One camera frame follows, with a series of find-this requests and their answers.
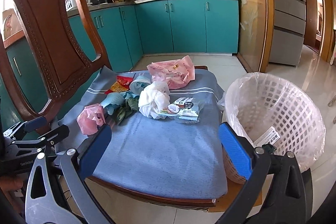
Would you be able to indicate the green leaf scraps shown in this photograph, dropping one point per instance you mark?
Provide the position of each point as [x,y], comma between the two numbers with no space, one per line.
[125,110]

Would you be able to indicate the small pink plastic bag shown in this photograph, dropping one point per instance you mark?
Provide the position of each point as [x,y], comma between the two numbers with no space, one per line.
[91,119]

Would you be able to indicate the dark wooden chair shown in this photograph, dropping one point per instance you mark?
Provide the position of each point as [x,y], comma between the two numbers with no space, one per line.
[63,65]

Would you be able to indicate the white dish rack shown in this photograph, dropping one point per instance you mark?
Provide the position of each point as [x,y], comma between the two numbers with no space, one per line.
[68,1]

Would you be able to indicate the white plastic lattice trash basket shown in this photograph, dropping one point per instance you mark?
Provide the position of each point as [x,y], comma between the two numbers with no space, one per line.
[266,109]

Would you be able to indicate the teal lower kitchen cabinets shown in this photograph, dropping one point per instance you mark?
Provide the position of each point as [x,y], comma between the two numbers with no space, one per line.
[163,26]

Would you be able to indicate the glass sliding door wooden frame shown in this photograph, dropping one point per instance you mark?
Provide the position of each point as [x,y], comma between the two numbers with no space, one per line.
[256,22]

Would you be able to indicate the white plastic bag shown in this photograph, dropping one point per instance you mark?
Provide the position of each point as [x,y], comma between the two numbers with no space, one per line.
[154,98]

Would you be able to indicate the red yellow snack packet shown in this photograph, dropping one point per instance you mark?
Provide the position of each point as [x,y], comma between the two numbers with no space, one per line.
[121,85]

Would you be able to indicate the person left hand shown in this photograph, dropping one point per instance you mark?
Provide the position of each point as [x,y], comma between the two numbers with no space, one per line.
[8,184]

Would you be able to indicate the silver refrigerator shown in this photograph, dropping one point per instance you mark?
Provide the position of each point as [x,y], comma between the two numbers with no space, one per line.
[288,31]

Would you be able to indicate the clear silver snack wrapper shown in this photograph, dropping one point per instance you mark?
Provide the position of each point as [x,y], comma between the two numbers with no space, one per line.
[184,109]

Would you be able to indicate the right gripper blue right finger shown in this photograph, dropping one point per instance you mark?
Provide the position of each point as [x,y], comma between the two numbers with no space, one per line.
[249,164]

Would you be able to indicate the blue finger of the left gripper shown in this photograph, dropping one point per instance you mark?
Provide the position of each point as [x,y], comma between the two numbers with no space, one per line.
[35,124]

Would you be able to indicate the large pink plastic bag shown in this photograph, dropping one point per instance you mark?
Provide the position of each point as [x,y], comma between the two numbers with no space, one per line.
[176,73]

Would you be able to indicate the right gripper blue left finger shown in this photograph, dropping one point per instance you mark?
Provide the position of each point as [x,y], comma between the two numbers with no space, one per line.
[79,164]

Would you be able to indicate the blue striped seat cushion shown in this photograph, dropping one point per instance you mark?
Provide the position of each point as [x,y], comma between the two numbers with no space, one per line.
[168,158]

